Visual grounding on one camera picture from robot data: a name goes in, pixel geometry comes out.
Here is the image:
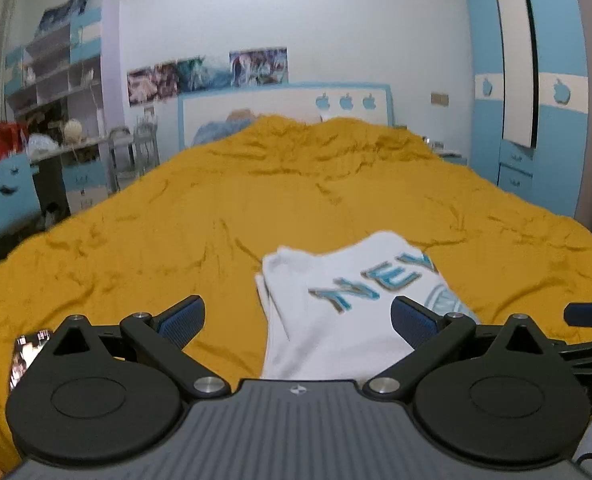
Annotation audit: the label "white Nevada sweatshirt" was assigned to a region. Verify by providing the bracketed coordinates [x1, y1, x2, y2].
[255, 231, 471, 384]

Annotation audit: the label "mustard yellow bed cover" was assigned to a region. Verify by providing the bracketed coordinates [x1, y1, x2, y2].
[0, 116, 592, 476]

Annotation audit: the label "smartphone on bed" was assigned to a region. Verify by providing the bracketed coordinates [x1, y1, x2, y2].
[8, 330, 52, 390]

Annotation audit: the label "bedside table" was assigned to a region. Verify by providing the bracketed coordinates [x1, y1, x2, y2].
[423, 136, 468, 166]

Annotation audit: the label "grey metal chair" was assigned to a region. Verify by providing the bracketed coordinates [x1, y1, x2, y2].
[107, 120, 159, 192]

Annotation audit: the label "cluttered desk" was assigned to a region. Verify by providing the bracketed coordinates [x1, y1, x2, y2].
[0, 136, 115, 261]

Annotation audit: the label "blue face chair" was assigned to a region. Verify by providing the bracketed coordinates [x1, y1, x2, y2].
[0, 153, 41, 238]

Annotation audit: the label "blue pillow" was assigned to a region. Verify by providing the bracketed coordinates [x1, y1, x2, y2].
[192, 108, 257, 146]

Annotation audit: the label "white blue headboard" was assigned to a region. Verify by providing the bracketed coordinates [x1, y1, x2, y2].
[178, 82, 395, 150]

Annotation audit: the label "white blue bookshelf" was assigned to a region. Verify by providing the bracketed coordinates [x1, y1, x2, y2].
[4, 0, 125, 136]

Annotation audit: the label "blue white wardrobe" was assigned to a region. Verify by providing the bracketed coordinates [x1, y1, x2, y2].
[467, 0, 589, 218]

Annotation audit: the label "wall switch plate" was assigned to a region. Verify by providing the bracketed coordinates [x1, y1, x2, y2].
[430, 92, 450, 107]

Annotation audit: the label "wall posters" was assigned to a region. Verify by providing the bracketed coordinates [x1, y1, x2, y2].
[34, 0, 288, 106]

